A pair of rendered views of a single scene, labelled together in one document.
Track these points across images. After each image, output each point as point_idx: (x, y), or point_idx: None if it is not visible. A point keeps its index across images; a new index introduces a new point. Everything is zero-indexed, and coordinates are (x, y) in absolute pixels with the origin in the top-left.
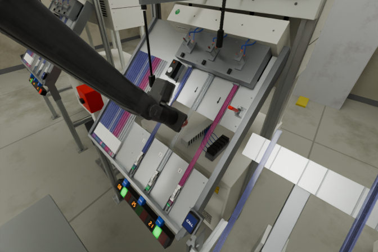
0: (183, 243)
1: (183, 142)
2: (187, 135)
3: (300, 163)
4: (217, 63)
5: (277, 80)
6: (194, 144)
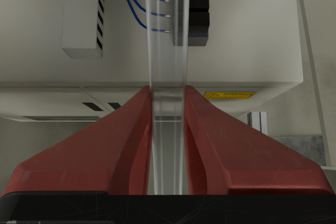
0: (186, 172)
1: (79, 52)
2: (71, 20)
3: None
4: None
5: None
6: (113, 29)
